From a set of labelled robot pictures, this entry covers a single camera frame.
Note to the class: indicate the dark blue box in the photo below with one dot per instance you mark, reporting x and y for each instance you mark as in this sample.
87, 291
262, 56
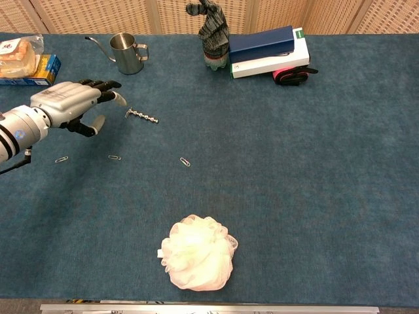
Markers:
262, 45

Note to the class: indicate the blue felt table cloth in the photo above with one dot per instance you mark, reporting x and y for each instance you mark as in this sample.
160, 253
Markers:
209, 196

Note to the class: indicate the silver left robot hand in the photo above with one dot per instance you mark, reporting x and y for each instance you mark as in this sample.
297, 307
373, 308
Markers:
65, 101

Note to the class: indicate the bagged sliced bread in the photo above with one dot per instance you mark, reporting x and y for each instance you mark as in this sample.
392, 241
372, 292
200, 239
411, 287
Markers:
16, 60

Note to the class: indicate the aluminium profile rail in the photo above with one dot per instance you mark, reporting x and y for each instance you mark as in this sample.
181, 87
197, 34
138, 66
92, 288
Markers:
209, 309

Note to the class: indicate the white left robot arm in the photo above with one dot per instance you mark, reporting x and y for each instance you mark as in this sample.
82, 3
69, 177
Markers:
19, 131

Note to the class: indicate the woven folding screen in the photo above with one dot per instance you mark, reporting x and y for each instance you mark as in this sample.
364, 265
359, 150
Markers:
98, 16

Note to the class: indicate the clear plastic bottle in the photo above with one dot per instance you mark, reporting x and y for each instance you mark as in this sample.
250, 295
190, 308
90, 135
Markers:
216, 64

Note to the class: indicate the blue and yellow box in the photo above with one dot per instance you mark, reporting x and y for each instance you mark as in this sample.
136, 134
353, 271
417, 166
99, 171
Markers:
49, 70

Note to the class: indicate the silver magnetic bead stick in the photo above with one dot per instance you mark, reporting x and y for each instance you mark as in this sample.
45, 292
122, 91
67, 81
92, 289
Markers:
144, 116

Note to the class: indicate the white box with green label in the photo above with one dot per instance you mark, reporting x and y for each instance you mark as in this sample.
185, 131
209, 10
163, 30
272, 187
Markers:
271, 67

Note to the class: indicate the white mesh bath loofah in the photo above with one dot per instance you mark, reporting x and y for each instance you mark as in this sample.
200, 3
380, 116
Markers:
196, 255

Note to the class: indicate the grey striped knit sock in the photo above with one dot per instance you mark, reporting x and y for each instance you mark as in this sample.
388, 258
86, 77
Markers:
214, 32

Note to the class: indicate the steel gooseneck pouring kettle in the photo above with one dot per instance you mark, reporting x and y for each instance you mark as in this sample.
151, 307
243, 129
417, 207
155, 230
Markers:
126, 55

